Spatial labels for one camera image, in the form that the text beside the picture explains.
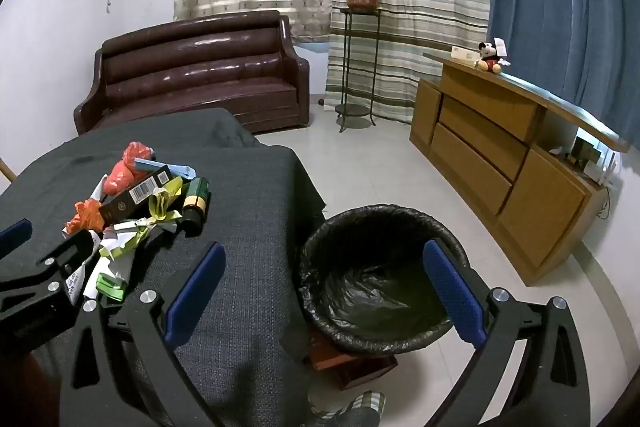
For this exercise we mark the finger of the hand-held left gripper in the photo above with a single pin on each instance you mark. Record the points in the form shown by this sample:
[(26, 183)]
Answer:
[(15, 237), (60, 257)]

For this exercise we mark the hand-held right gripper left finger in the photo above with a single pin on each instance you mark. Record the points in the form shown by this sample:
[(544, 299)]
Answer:
[(195, 292)]

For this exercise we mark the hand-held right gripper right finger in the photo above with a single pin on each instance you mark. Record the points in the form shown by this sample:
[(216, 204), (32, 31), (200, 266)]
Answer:
[(452, 292)]

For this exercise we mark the orange plastic wrapper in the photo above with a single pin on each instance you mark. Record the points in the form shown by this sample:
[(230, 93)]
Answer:
[(85, 214)]

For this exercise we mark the green paper box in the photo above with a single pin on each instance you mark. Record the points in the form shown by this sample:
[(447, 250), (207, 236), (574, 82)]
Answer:
[(111, 289)]

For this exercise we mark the pile of paper scraps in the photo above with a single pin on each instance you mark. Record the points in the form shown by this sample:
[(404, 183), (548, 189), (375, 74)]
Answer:
[(122, 244)]

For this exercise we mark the black carton box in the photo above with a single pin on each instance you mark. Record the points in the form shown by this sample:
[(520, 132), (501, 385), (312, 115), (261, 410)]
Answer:
[(125, 207)]

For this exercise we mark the bin with black liner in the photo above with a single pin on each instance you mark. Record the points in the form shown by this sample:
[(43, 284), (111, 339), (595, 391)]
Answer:
[(370, 287)]

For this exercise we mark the green bottle with gold band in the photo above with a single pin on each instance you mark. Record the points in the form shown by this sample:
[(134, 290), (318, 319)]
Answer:
[(196, 197)]

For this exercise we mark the red plastic bag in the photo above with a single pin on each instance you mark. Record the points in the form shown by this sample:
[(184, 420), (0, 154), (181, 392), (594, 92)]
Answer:
[(122, 177)]

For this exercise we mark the blue paper box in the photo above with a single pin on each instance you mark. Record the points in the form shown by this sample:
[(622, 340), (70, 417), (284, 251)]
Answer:
[(150, 166)]

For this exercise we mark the wooden chair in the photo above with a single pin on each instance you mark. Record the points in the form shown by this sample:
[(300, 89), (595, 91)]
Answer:
[(6, 171)]

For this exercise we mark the dark grey tablecloth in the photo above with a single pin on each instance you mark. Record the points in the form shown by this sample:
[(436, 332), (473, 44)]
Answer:
[(250, 207)]

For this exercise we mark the brown box under bin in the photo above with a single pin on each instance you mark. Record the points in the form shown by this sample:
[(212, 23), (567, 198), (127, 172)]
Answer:
[(360, 369)]

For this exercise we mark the plaid cloth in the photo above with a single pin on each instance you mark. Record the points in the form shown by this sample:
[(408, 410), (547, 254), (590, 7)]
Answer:
[(370, 401)]

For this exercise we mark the wooden cabinet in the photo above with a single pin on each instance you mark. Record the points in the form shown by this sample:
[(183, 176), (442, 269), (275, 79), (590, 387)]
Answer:
[(480, 157)]

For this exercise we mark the white router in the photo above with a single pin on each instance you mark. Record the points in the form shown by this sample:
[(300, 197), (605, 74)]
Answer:
[(600, 169)]

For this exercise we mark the black metal plant stand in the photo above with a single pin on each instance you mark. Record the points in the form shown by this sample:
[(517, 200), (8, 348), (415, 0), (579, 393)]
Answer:
[(356, 112)]

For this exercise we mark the brown leather sofa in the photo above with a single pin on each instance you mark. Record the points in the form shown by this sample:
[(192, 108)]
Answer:
[(200, 82)]

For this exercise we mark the white tissue box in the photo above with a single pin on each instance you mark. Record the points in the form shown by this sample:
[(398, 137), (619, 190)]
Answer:
[(464, 56)]

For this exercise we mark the mouse plush toy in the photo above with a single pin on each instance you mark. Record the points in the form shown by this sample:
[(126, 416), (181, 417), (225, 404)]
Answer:
[(491, 57)]

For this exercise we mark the striped curtain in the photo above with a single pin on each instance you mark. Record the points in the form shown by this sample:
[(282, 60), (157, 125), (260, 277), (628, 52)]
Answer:
[(425, 7)]

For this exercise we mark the blue curtain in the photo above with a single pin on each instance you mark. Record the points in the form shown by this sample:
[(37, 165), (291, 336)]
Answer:
[(560, 7)]

